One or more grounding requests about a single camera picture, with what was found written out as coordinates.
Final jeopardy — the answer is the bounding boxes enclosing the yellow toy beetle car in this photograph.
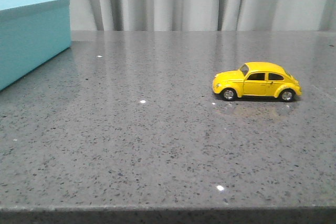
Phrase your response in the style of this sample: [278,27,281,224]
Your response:
[212,62,302,102]

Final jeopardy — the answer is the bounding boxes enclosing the light blue storage box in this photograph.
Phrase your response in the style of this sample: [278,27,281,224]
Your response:
[1,0,71,89]

